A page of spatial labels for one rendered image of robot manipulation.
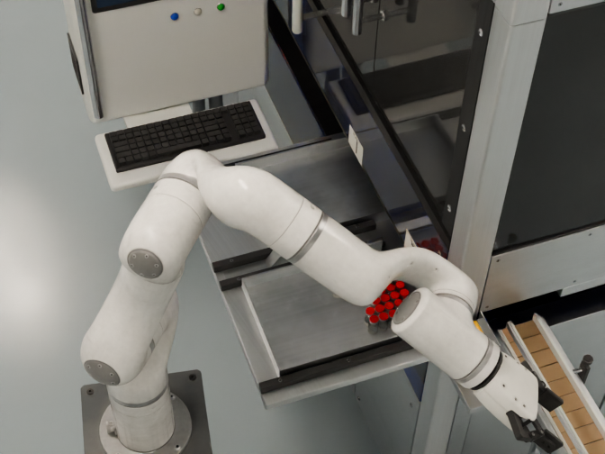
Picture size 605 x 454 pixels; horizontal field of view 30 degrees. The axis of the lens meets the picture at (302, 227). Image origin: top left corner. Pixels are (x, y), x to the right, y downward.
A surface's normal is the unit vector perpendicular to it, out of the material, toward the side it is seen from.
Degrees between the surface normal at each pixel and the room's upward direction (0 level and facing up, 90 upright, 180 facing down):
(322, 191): 0
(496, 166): 90
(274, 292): 0
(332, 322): 0
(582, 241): 90
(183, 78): 90
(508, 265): 90
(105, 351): 65
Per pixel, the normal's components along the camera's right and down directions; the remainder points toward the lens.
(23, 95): 0.02, -0.65
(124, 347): 0.00, 0.46
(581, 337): 0.34, 0.72
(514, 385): 0.61, -0.51
